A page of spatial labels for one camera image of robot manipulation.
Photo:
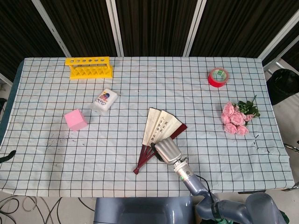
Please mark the red tape roll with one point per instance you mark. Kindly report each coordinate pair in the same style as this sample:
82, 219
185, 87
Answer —
216, 82

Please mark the paper folding fan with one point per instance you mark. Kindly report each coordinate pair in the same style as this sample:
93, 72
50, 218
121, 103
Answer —
158, 121

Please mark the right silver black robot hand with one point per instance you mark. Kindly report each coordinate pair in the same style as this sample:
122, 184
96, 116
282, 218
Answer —
169, 150

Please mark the yellow test tube rack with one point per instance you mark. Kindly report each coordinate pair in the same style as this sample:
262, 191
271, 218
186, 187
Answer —
79, 61

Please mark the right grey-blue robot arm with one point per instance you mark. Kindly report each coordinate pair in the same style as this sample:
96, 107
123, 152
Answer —
233, 207

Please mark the pink cube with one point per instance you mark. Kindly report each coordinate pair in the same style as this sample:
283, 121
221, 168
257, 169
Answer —
74, 120

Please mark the white partition post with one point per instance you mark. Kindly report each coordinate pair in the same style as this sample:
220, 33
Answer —
192, 30
53, 30
278, 37
115, 28

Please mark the white black checked tablecloth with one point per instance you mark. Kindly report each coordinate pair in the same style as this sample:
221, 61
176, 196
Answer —
140, 81

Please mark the black trash bin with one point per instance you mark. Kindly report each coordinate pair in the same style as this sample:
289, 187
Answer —
282, 86

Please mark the pink rose bouquet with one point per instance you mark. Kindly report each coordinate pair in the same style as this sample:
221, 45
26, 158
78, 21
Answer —
231, 116

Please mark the grey-blue robot torso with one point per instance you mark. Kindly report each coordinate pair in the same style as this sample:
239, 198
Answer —
140, 210

